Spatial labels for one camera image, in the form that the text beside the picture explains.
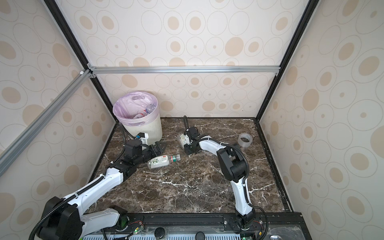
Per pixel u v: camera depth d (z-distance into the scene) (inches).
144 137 29.5
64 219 15.4
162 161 35.3
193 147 29.8
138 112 41.4
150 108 35.3
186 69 68.7
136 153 24.8
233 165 21.5
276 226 28.8
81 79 32.7
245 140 41.9
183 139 39.3
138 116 38.1
